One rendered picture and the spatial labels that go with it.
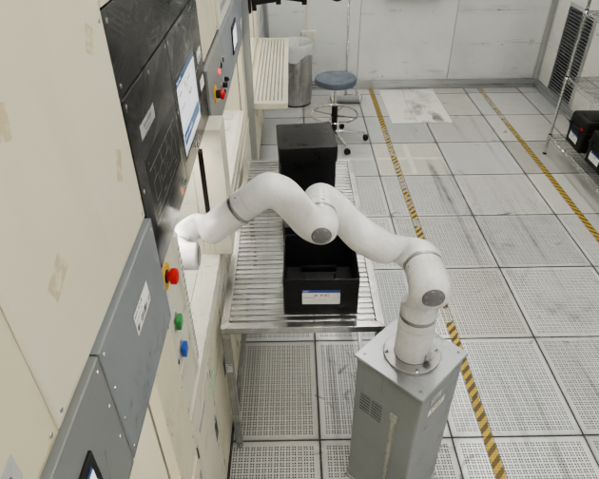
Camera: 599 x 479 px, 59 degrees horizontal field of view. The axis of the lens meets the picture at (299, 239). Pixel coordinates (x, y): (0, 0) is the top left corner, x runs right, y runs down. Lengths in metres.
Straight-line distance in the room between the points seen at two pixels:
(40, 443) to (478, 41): 5.95
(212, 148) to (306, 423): 1.38
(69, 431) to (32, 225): 0.27
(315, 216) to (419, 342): 0.62
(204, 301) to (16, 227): 1.32
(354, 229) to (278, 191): 0.25
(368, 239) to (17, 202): 1.02
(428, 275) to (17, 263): 1.14
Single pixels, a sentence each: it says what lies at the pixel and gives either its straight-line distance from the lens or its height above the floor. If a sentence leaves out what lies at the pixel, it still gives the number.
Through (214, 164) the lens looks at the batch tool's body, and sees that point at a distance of 1.89.
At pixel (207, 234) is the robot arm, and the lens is 1.48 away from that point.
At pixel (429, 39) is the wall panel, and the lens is 6.15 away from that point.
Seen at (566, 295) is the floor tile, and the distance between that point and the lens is 3.55.
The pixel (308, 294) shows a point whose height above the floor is 0.86.
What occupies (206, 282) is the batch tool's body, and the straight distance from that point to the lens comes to 1.99.
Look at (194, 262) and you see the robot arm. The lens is 1.55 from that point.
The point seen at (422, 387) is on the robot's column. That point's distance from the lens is 1.80.
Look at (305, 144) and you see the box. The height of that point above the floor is 1.01.
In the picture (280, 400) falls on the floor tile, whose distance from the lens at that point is 2.68.
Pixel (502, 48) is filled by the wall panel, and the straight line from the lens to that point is 6.41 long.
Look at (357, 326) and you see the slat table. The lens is 1.95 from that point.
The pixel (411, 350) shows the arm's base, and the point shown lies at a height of 0.84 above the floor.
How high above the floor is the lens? 2.15
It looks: 36 degrees down
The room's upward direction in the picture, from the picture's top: 1 degrees counter-clockwise
